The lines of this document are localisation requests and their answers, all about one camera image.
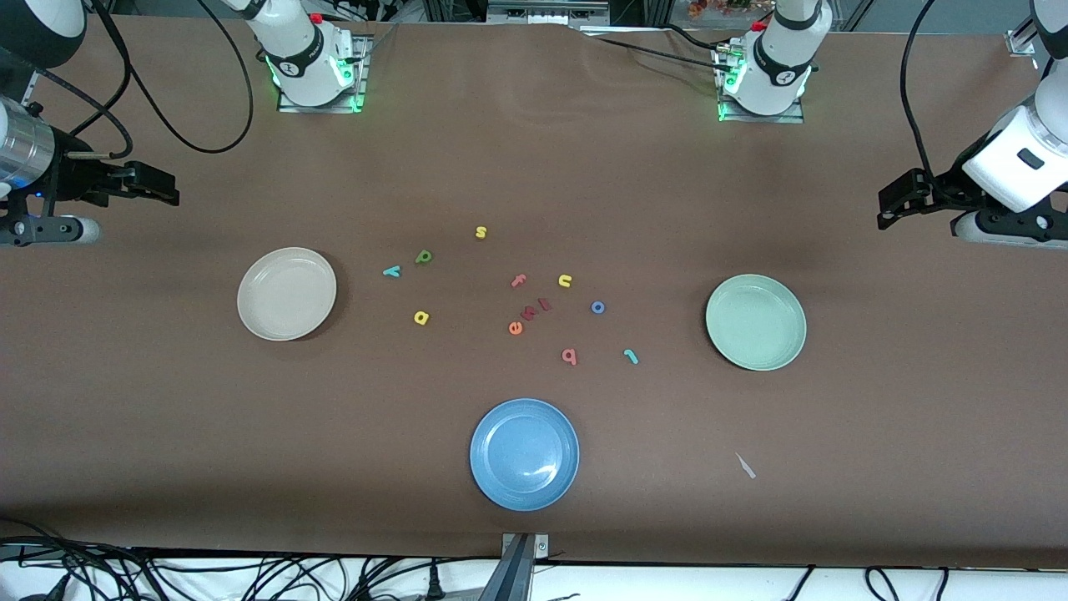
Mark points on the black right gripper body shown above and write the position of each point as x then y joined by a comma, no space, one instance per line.
73,177

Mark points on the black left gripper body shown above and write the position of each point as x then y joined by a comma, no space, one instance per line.
950,184

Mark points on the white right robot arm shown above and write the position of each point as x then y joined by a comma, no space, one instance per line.
300,63

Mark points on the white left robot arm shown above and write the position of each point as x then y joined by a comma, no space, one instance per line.
780,58

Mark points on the beige brown plate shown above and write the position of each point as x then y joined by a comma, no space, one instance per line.
286,294

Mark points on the light green plate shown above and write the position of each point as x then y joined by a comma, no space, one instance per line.
756,322

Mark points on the orange decoration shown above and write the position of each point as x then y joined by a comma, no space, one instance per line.
709,8

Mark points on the white paper scrap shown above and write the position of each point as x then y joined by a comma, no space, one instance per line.
745,466

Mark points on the brown table cover mat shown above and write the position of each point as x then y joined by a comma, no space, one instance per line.
534,167

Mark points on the blue plate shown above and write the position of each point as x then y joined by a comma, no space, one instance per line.
524,454

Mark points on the black power plug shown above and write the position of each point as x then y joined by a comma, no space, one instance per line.
434,584

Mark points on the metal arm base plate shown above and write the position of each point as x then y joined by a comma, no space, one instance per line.
364,75
793,118

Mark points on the aluminium frame rail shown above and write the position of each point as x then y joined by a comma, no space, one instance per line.
1022,43

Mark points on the aluminium frame device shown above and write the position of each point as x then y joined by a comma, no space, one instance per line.
546,12

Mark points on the grey metal camera post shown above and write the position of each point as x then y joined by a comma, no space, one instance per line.
517,572

